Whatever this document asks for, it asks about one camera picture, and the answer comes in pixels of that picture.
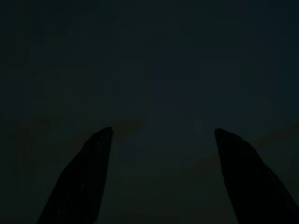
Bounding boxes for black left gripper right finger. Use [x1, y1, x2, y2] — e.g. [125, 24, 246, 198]
[214, 127, 299, 224]

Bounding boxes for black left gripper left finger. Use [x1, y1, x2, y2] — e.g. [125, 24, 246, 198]
[37, 126, 114, 224]

